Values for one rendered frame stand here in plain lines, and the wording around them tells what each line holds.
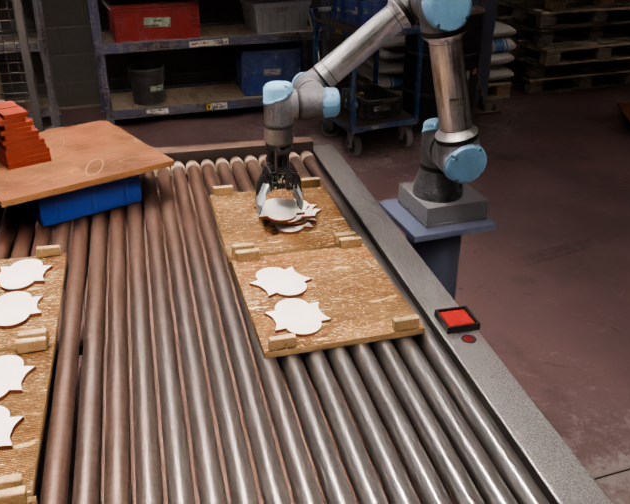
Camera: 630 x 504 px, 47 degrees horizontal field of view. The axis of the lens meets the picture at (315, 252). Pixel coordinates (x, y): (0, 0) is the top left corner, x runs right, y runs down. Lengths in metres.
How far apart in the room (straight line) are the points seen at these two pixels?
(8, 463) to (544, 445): 0.90
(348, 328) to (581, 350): 1.88
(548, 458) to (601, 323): 2.22
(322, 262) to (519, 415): 0.65
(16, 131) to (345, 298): 1.09
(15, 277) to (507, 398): 1.15
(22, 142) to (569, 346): 2.29
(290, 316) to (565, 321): 2.08
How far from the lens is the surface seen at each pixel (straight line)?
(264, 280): 1.72
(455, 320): 1.63
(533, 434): 1.39
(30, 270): 1.89
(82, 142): 2.43
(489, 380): 1.49
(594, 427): 2.92
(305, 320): 1.57
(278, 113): 1.85
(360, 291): 1.69
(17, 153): 2.27
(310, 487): 1.24
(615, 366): 3.26
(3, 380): 1.52
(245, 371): 1.47
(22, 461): 1.34
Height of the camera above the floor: 1.80
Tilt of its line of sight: 28 degrees down
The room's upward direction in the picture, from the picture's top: straight up
